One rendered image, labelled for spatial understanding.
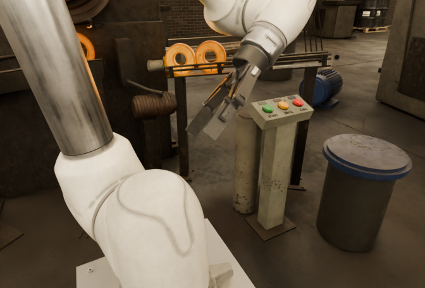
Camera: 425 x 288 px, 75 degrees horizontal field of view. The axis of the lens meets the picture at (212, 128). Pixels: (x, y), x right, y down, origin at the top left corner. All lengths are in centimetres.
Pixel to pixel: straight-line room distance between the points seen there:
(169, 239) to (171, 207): 4
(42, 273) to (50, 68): 102
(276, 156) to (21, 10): 95
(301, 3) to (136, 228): 54
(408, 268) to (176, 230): 117
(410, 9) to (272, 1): 255
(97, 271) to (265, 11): 68
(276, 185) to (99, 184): 85
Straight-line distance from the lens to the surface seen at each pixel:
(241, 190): 138
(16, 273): 146
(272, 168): 119
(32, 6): 51
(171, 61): 147
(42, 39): 51
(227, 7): 71
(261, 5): 67
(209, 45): 141
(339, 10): 874
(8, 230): 167
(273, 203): 131
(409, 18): 315
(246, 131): 122
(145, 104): 145
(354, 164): 116
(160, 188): 45
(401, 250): 154
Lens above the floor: 98
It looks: 25 degrees down
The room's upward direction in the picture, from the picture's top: straight up
